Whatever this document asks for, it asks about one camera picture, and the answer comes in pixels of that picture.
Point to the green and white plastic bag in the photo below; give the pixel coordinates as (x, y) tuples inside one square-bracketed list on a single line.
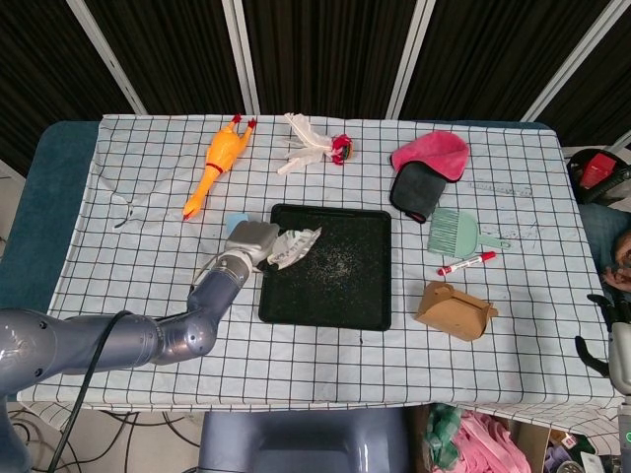
[(296, 246)]

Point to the open cardboard carton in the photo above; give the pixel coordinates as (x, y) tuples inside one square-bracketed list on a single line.
[(535, 438)]

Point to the blue foam cube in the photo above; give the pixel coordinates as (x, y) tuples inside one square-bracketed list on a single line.
[(239, 221)]

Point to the white feather toy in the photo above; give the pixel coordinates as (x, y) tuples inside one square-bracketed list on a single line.
[(308, 148)]

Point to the green plastic comb scoop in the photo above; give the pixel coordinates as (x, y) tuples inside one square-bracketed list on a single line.
[(448, 234)]

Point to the yellow rubber chicken toy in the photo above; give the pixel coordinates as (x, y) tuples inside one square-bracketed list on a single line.
[(224, 150)]

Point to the black square tray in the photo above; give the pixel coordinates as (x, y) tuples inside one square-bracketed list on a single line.
[(335, 286)]

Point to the clear plastic ruler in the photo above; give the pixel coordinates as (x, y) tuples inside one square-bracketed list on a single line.
[(498, 188)]

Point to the blue grey robot torso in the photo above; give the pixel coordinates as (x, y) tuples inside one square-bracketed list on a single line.
[(296, 443)]

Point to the green fabric bundle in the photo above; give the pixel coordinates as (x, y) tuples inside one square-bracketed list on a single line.
[(441, 438)]

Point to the dark folding partition screen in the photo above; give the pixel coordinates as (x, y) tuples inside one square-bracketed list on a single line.
[(320, 49)]

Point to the black bag with red box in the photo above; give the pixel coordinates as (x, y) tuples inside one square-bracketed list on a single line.
[(599, 170)]

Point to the person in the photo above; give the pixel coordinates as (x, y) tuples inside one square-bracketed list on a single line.
[(622, 256)]

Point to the pink fabric pile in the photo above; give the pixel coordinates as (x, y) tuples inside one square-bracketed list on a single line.
[(493, 448)]

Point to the brown cardboard box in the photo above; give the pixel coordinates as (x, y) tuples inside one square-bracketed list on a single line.
[(453, 310)]

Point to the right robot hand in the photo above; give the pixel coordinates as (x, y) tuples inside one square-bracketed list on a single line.
[(621, 355)]

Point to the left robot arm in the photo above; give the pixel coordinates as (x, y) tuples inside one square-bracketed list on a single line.
[(172, 335)]

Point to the pink and grey cloth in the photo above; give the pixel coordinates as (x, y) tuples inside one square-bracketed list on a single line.
[(439, 153)]

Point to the white checkered tablecloth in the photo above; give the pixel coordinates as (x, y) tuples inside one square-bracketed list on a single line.
[(296, 364)]

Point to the red marker pen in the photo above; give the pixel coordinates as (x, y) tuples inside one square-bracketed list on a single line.
[(466, 263)]

